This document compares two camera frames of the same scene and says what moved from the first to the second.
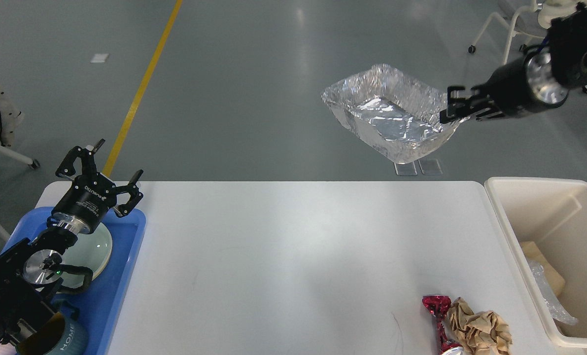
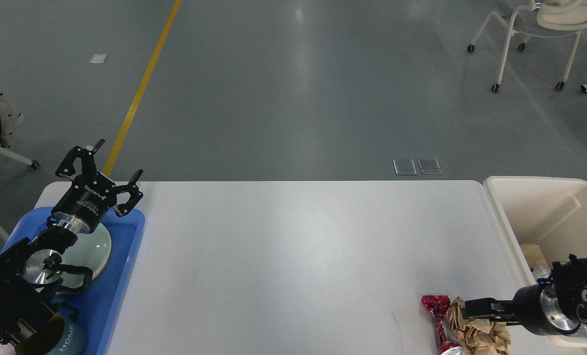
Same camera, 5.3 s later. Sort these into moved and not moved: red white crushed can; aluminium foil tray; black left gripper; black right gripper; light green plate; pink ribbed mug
Moved: aluminium foil tray; black right gripper
Not moved: black left gripper; pink ribbed mug; red white crushed can; light green plate
